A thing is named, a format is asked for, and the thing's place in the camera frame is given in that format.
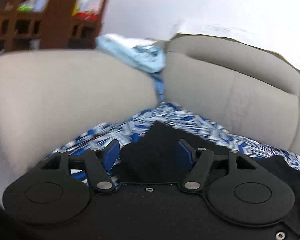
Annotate brown wooden shelf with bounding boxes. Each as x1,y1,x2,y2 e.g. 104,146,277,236
0,0,108,52

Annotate blue white patterned cover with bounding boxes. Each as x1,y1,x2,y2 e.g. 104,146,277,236
59,103,300,184

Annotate light blue cloth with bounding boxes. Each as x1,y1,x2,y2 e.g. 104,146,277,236
96,34,166,102

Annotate black pants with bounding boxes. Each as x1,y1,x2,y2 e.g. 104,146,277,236
111,121,300,224

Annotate beige leather sofa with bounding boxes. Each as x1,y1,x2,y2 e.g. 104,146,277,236
0,35,300,203

